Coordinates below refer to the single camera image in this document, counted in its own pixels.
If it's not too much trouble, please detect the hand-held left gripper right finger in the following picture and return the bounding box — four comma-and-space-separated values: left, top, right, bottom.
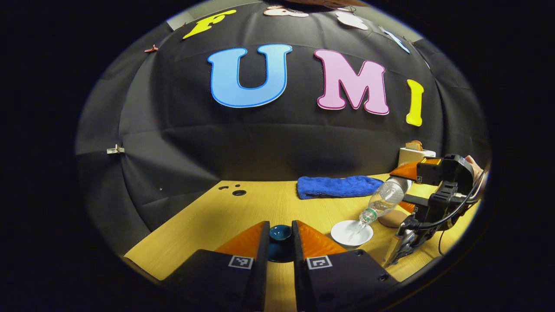
291, 220, 399, 312

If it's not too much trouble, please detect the round brown coaster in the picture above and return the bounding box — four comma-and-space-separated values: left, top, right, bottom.
378, 203, 411, 228

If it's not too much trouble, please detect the blue towel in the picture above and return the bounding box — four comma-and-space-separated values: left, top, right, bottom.
297, 175, 385, 200

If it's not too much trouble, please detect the clear plastic water bottle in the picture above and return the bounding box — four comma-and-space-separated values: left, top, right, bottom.
359, 176, 413, 225

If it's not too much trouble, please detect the black backdrop cloth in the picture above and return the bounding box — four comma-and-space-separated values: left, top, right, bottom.
75, 2, 490, 256

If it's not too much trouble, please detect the white teacup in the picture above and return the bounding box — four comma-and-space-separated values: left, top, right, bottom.
330, 219, 374, 248

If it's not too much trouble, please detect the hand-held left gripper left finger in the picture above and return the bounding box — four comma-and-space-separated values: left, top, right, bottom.
163, 221, 271, 312

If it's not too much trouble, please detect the white toaster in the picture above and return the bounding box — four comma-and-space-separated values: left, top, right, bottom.
398, 146, 437, 166

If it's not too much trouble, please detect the black cable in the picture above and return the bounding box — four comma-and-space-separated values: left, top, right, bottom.
405, 171, 487, 257

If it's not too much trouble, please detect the blue teacup lid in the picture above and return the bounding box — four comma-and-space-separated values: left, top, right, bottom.
268, 224, 294, 263

